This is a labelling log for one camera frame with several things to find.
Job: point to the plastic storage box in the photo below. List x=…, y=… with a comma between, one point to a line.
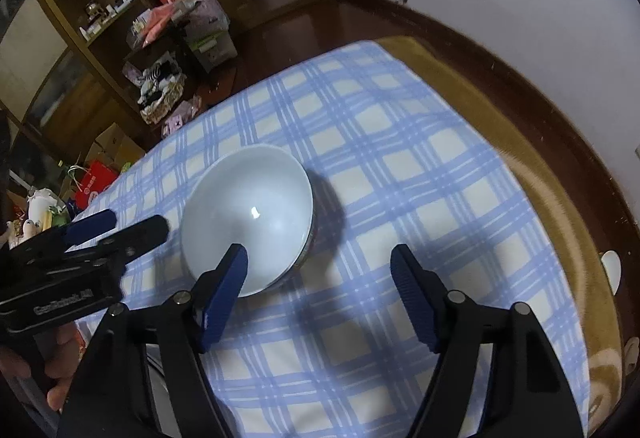
x=212, y=38

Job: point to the blue plaid cloth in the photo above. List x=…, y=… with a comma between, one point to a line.
x=400, y=168

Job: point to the small dark table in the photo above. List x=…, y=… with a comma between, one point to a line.
x=165, y=43

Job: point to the woven basket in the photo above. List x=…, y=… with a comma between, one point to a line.
x=160, y=103

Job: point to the pink packet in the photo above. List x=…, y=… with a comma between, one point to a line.
x=157, y=23

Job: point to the cardboard box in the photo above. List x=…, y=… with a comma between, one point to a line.
x=117, y=148

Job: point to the small pink box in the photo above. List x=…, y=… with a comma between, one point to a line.
x=180, y=118

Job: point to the red paper bag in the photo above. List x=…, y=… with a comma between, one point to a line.
x=95, y=185

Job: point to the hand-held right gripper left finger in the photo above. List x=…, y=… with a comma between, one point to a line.
x=222, y=303

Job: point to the person's left hand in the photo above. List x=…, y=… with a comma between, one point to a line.
x=55, y=368

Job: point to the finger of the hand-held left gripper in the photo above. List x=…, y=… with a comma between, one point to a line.
x=90, y=228
x=140, y=235

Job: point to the white plush toy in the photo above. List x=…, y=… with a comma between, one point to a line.
x=45, y=208

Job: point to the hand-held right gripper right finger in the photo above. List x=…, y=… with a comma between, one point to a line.
x=417, y=303

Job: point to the wooden wardrobe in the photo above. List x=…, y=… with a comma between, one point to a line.
x=60, y=83

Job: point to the plain white bowl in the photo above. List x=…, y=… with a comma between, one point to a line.
x=245, y=218

